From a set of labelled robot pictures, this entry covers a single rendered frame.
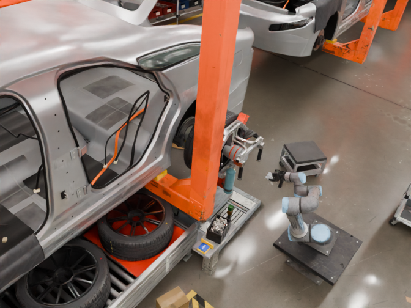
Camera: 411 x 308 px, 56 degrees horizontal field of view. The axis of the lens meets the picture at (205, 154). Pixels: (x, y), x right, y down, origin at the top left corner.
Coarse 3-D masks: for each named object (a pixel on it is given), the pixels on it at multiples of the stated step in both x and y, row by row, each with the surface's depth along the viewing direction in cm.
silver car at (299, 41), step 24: (264, 0) 550; (288, 0) 551; (360, 0) 652; (240, 24) 549; (264, 24) 529; (288, 24) 519; (312, 24) 524; (336, 24) 594; (264, 48) 553; (288, 48) 541; (312, 48) 553
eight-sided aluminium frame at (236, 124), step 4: (236, 120) 349; (232, 124) 344; (236, 124) 348; (240, 124) 346; (244, 124) 354; (228, 128) 339; (232, 128) 339; (236, 128) 344; (240, 128) 364; (244, 128) 359; (224, 132) 335; (228, 132) 334; (232, 132) 340; (240, 132) 371; (244, 132) 368; (224, 136) 334; (228, 136) 335; (240, 136) 374; (224, 140) 333; (244, 144) 376; (232, 160) 381; (228, 164) 378; (232, 164) 378; (224, 168) 373; (228, 168) 374; (232, 168) 378; (220, 172) 368; (224, 172) 368; (220, 176) 361
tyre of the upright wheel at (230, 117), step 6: (228, 114) 346; (234, 114) 350; (228, 120) 342; (234, 120) 353; (192, 132) 339; (192, 138) 340; (186, 144) 343; (192, 144) 339; (186, 150) 345; (192, 150) 341; (186, 156) 348; (192, 156) 343; (186, 162) 354; (228, 162) 385; (222, 168) 379
